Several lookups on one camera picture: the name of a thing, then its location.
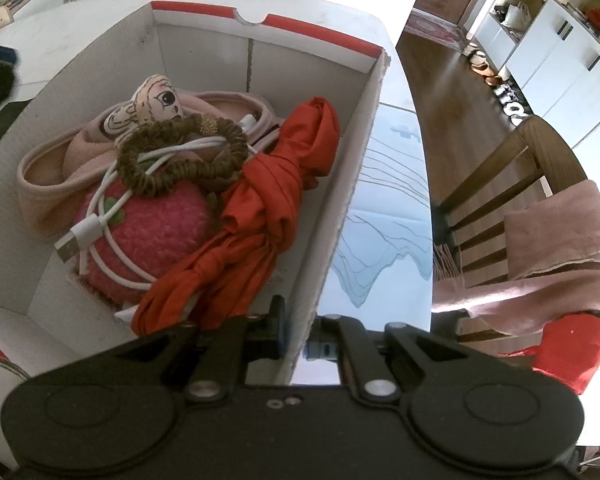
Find red orange cloth scarf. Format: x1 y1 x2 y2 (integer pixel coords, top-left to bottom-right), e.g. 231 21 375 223
131 98 340 336

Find white red cardboard box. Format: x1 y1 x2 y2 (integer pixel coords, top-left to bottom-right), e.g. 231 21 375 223
0 0 388 385

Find brown scrunchie hair tie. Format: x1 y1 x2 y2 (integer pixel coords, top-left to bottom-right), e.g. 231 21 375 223
115 112 250 198

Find white USB cable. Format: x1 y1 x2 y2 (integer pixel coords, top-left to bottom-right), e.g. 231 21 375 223
52 112 261 292

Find blue white placemat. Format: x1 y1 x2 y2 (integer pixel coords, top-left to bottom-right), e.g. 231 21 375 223
317 104 432 330

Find pink fuzzy strawberry plush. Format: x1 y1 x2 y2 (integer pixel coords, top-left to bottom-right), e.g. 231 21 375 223
76 181 215 308

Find red cushion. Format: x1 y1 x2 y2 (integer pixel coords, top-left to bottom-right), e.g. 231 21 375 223
501 311 600 396

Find pink blanket on chair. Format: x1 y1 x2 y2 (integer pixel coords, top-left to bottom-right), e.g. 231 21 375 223
431 180 600 335

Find pink headband with doll face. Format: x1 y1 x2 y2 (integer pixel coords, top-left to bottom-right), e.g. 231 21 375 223
17 75 282 240

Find dark wooden chair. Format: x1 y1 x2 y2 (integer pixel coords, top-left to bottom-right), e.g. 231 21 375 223
431 116 586 366

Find black white shoes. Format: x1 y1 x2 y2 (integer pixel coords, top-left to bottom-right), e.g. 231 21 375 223
493 81 533 127

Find red patterned rug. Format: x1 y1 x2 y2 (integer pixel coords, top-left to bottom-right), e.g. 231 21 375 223
404 8 466 52

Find white cabinet unit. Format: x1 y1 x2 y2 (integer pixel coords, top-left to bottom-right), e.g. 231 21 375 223
475 0 600 148

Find white tote bag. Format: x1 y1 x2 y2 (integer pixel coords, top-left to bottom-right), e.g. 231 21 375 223
502 2 531 32

